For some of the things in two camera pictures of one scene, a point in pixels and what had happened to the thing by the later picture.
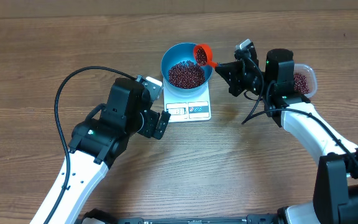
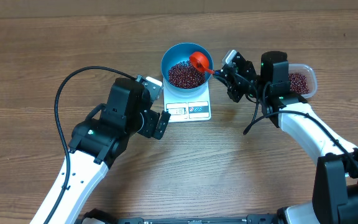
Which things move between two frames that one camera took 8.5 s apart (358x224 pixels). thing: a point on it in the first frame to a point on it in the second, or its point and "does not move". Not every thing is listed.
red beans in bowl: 187,74 does not move
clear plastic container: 305,80 does not move
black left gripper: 150,130 does not move
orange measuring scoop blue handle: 203,55 to 199,61
